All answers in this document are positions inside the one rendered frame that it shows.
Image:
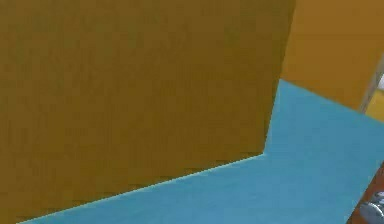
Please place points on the grey door frame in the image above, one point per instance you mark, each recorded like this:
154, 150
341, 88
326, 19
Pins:
371, 87

